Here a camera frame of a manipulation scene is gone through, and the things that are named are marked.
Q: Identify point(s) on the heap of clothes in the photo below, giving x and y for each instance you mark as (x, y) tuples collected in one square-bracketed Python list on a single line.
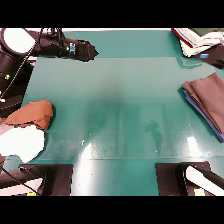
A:
[(195, 41)]

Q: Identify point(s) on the orange garment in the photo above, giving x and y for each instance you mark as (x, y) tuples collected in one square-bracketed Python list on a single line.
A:
[(33, 114)]

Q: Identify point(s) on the purple folded garment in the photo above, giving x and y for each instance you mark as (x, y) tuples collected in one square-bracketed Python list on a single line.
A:
[(200, 111)]

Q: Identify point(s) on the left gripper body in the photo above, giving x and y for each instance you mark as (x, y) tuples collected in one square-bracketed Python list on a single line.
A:
[(86, 50)]

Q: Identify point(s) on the brown polo shirt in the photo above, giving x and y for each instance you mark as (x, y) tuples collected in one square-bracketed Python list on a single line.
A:
[(211, 96)]

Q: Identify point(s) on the white garment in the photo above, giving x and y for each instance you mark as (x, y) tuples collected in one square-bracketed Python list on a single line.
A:
[(23, 142)]

